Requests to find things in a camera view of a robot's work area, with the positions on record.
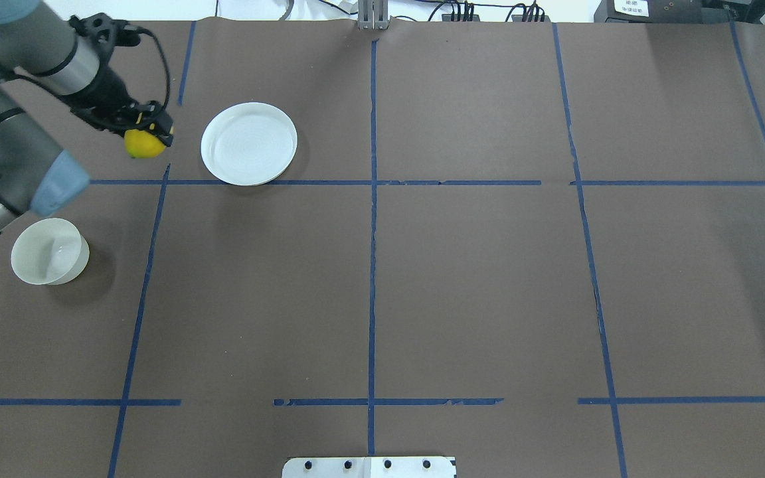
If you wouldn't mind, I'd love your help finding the white plate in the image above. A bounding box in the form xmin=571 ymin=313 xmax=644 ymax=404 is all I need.
xmin=200 ymin=102 xmax=298 ymax=187

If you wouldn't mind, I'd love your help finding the yellow lemon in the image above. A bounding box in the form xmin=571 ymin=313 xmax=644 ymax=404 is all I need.
xmin=124 ymin=129 xmax=167 ymax=159

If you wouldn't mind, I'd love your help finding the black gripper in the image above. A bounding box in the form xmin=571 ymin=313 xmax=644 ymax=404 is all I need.
xmin=69 ymin=64 xmax=174 ymax=147

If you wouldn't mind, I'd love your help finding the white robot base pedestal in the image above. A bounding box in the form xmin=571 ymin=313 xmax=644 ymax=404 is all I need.
xmin=282 ymin=456 xmax=458 ymax=477

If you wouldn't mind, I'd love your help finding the white bowl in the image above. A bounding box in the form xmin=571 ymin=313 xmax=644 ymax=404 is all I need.
xmin=10 ymin=218 xmax=90 ymax=285

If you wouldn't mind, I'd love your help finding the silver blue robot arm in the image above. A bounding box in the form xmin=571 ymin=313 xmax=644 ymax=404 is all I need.
xmin=0 ymin=1 xmax=174 ymax=235

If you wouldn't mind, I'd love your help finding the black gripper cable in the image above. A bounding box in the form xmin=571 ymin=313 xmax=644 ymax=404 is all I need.
xmin=131 ymin=28 xmax=172 ymax=114

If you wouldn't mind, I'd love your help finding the aluminium frame post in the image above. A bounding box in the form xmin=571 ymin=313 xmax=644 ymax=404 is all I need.
xmin=356 ymin=0 xmax=390 ymax=30

